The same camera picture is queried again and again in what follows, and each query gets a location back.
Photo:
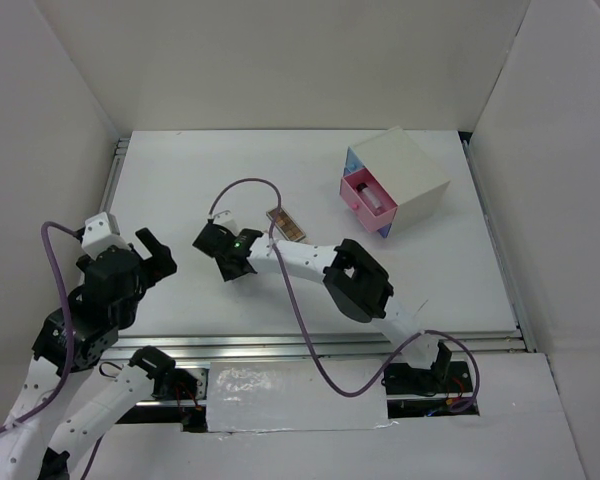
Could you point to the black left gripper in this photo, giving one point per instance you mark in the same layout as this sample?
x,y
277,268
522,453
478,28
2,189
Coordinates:
x,y
161,264

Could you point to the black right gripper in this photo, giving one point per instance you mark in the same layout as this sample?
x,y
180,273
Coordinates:
x,y
227,275

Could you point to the small bottle black cap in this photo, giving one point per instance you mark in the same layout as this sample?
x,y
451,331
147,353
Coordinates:
x,y
371,200

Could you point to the pink drawer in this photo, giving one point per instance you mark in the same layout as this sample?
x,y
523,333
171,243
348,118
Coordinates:
x,y
368,219

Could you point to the light blue drawer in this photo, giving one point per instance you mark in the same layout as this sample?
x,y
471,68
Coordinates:
x,y
352,162

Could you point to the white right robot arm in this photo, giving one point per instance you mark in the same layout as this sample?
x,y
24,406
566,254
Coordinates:
x,y
358,285

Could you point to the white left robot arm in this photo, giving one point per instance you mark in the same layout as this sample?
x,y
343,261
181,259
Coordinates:
x,y
38,440

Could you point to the long brown eyeshadow palette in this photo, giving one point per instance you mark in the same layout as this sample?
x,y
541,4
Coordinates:
x,y
285,225

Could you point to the white front cover board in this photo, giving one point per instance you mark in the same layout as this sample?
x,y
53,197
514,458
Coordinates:
x,y
286,396

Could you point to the purple-blue drawer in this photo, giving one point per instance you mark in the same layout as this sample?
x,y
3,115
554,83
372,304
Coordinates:
x,y
384,231

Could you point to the white drawer cabinet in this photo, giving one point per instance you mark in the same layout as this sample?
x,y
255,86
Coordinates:
x,y
412,179

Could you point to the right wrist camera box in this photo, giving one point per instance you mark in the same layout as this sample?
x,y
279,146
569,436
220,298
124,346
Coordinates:
x,y
224,219

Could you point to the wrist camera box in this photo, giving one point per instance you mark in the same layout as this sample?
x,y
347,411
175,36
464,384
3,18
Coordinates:
x,y
100,232
224,219

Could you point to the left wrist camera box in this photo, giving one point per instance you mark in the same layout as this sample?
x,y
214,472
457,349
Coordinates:
x,y
100,232

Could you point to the aluminium frame rail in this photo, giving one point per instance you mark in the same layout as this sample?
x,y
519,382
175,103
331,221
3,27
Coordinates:
x,y
444,270

